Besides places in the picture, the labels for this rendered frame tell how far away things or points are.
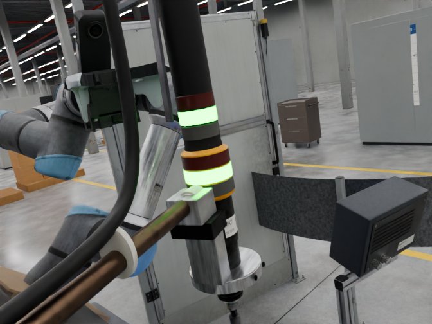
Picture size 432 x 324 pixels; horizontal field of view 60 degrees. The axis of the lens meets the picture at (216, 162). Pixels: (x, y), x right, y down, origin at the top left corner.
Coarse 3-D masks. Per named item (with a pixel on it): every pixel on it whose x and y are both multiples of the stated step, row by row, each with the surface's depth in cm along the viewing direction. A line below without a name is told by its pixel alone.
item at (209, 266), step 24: (192, 216) 30; (216, 216) 31; (192, 240) 32; (216, 240) 32; (192, 264) 33; (216, 264) 32; (240, 264) 36; (264, 264) 36; (216, 288) 33; (240, 288) 33
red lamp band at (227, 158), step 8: (224, 152) 33; (184, 160) 33; (192, 160) 32; (200, 160) 32; (208, 160) 32; (216, 160) 32; (224, 160) 33; (184, 168) 33; (192, 168) 32; (200, 168) 32; (208, 168) 32
